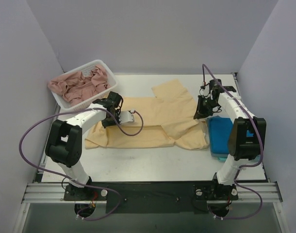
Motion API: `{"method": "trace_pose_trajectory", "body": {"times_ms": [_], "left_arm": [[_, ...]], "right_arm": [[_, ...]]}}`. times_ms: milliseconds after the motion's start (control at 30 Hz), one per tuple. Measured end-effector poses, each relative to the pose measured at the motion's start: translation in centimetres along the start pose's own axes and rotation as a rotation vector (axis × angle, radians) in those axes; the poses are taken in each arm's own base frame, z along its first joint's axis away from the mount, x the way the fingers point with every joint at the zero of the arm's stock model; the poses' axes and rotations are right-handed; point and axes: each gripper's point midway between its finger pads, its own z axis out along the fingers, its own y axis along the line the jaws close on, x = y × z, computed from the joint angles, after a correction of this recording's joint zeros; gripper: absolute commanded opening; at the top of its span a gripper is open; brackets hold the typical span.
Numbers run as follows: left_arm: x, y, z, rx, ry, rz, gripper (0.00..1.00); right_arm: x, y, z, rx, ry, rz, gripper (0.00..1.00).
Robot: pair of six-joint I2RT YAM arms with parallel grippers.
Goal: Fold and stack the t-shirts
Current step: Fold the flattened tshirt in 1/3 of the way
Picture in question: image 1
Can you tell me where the yellow t shirt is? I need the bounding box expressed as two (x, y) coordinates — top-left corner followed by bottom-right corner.
(85, 79), (209, 150)

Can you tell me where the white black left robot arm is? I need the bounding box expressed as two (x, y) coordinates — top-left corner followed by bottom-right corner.
(45, 92), (123, 200)

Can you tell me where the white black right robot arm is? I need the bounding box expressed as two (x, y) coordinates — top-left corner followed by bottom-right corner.
(194, 79), (266, 199)

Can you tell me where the blue folded t shirt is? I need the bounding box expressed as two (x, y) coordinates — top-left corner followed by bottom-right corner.
(207, 116), (233, 158)

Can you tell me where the pink crumpled t shirt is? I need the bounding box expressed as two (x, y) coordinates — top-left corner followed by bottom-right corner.
(48, 65), (111, 106)

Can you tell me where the teal folded t shirt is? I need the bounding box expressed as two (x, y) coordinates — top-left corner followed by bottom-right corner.
(217, 155), (228, 163)

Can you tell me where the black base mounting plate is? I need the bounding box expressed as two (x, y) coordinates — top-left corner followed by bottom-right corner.
(64, 181), (238, 214)

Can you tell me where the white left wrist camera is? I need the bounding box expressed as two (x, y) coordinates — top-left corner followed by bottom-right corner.
(118, 111), (134, 124)

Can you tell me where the aluminium front frame rail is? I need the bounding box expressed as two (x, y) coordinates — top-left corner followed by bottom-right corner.
(22, 182), (282, 203)

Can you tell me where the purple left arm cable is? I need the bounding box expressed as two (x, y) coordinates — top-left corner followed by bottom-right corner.
(18, 110), (144, 221)

